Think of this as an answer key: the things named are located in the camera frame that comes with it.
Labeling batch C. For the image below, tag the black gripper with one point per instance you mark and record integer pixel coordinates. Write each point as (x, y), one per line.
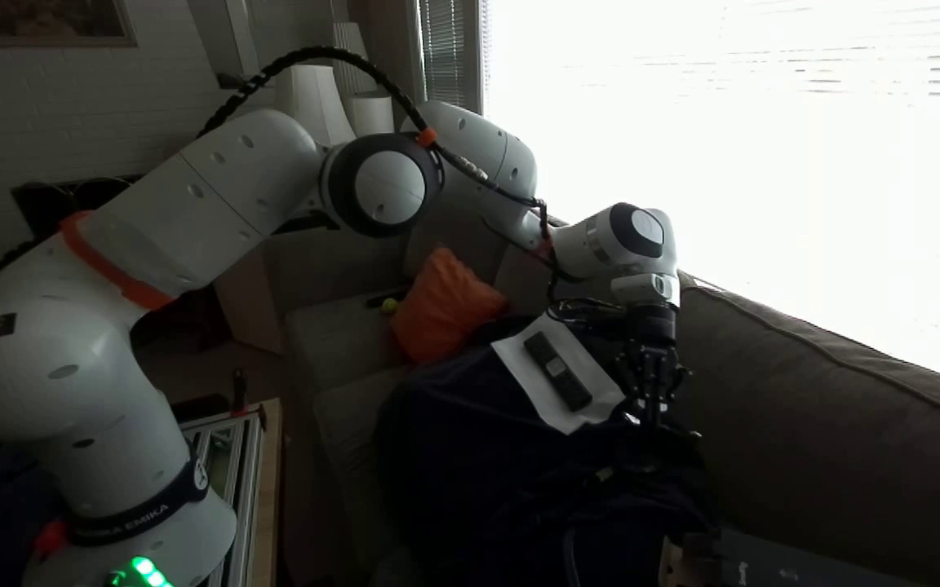
(643, 336)

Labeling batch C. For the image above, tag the silver spoon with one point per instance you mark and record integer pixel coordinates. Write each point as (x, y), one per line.
(630, 413)

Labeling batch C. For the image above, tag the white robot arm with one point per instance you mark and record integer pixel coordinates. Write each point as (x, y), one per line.
(66, 346)

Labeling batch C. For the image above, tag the black remote control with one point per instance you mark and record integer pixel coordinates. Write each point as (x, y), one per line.
(557, 374)

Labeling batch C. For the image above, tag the white paper sheet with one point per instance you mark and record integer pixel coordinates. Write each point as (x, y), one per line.
(517, 360)

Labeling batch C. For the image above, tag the fabric sofa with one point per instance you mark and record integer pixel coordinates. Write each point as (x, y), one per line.
(817, 436)

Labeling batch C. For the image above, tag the dark blue cloth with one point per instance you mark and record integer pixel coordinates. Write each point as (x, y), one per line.
(471, 459)

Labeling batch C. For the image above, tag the orange pillow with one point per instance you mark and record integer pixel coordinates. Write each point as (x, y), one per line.
(443, 310)

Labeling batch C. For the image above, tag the wide window with blinds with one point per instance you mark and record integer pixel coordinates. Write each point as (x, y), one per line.
(733, 143)

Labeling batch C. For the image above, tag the small yellow ball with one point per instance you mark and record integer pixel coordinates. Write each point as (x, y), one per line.
(388, 307)

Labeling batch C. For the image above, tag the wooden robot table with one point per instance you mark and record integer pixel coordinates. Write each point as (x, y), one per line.
(268, 499)

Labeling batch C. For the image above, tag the large brown cardboard box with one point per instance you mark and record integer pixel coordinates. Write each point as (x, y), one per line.
(246, 310)

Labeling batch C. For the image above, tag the white lamp shade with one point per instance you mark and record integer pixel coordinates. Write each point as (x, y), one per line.
(322, 101)

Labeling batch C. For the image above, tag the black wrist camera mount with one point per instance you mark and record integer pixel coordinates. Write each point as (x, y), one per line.
(589, 310)

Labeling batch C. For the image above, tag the aluminium rail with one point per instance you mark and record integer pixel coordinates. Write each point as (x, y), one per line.
(219, 468)

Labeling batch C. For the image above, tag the framed wall picture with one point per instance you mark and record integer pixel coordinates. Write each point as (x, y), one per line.
(25, 16)

